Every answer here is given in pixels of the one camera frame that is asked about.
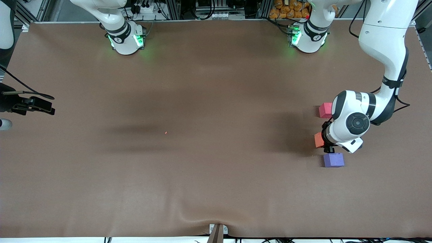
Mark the purple foam cube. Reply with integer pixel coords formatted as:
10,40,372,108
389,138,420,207
323,153,345,168

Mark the red foam cube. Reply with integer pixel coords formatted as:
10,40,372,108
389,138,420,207
319,103,334,119

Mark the brown table cover sheet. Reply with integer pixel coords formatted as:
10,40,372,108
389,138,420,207
0,19,432,238

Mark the pile of orange packets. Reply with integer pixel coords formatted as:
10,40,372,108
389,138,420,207
269,0,310,19

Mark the white power strip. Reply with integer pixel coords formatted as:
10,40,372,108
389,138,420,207
133,3,156,15

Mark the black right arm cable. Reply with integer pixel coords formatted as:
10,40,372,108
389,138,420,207
0,64,55,100

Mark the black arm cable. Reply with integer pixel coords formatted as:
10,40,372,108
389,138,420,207
349,0,411,126
0,64,55,100

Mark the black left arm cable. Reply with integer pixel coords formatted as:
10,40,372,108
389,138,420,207
349,0,411,126

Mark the metal bar with white bracket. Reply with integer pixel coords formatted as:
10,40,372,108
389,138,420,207
207,224,228,243

